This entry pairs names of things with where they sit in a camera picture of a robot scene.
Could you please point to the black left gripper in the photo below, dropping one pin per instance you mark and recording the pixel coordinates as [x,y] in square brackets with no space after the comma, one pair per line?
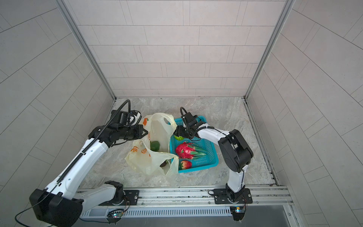
[140,134]

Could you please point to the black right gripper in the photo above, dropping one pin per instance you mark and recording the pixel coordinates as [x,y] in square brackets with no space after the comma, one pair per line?
[180,131]

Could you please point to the green lime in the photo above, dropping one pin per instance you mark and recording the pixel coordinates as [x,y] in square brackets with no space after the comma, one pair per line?
[155,146]

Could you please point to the cream printed plastic bag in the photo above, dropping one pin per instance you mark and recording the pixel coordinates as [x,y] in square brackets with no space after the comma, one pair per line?
[141,158]

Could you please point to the bright green custard apple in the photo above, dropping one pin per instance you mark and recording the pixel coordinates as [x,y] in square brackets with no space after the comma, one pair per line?
[179,138]

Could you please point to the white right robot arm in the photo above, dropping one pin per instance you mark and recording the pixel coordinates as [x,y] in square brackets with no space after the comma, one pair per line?
[235,151]

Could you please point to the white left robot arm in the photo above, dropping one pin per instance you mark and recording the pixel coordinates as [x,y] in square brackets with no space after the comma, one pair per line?
[59,203]

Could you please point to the pink dragon fruit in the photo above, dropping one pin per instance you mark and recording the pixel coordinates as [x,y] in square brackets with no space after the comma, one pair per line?
[188,150]

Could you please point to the teal plastic basket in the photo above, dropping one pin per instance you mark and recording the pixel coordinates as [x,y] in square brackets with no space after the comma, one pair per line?
[209,160]

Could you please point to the red apple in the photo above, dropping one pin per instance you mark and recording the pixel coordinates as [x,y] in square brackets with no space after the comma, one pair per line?
[184,164]

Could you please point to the left green circuit board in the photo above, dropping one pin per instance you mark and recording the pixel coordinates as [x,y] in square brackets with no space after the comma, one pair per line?
[115,216]

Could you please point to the green circuit board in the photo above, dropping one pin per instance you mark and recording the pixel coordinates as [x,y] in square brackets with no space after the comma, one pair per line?
[115,216]
[238,212]

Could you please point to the right green circuit board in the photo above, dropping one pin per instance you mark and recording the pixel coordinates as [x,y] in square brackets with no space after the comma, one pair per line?
[238,212]

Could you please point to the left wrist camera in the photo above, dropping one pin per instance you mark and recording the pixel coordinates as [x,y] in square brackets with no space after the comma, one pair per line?
[125,119]

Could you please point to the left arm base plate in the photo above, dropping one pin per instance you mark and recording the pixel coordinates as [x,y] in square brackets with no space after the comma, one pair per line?
[126,198]

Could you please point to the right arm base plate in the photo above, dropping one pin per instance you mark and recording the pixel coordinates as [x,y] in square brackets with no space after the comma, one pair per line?
[227,196]

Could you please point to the aluminium mounting rail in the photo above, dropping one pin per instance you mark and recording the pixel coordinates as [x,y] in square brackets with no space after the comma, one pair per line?
[206,196]

